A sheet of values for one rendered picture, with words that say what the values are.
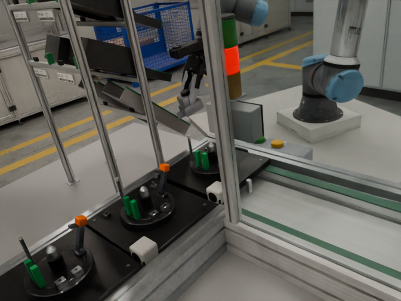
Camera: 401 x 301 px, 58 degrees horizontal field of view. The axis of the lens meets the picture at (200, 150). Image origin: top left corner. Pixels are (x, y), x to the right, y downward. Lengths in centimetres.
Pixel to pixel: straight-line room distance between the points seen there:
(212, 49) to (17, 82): 438
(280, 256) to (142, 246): 30
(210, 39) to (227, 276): 53
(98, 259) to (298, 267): 43
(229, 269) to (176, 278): 14
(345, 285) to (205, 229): 31
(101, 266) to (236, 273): 31
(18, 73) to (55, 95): 52
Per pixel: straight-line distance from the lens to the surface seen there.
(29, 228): 125
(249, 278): 88
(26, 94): 501
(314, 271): 80
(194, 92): 107
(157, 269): 79
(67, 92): 517
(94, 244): 89
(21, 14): 116
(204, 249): 87
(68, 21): 94
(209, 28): 67
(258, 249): 86
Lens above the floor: 151
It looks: 28 degrees down
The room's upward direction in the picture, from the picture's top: 9 degrees counter-clockwise
